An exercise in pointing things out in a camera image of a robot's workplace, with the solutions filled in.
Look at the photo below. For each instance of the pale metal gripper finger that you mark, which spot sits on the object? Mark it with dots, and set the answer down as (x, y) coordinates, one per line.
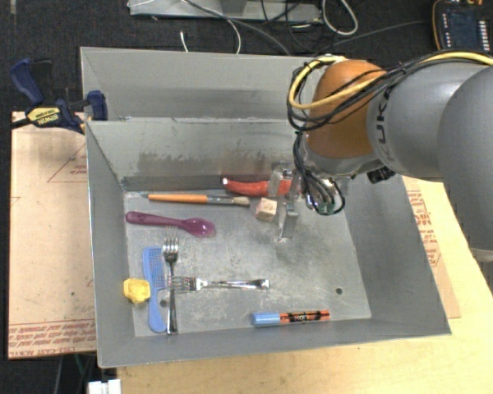
(279, 226)
(291, 226)

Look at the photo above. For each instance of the small pale wooden cube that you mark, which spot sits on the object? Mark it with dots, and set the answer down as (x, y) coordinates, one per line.
(266, 209)

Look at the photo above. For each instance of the grey metal bin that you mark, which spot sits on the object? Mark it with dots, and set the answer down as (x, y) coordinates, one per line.
(246, 261)

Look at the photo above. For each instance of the silver metal fork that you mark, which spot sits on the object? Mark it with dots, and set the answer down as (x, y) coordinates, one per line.
(171, 310)
(230, 284)

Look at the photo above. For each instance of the orange marker with blue cap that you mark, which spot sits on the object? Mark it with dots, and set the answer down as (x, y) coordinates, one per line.
(291, 317)

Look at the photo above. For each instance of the purple plastic spoon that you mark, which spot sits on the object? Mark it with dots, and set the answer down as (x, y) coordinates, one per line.
(164, 221)

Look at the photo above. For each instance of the blue plastic comb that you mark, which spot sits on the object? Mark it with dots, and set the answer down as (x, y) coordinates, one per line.
(154, 273)

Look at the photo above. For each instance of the yellow plastic knob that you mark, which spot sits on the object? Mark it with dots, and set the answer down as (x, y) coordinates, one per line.
(136, 290)

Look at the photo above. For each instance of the brown cardboard board red print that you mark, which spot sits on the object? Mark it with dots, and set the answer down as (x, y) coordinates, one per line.
(49, 236)

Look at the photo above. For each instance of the black cylinder on white bracket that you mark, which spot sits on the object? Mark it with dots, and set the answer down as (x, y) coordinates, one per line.
(380, 175)

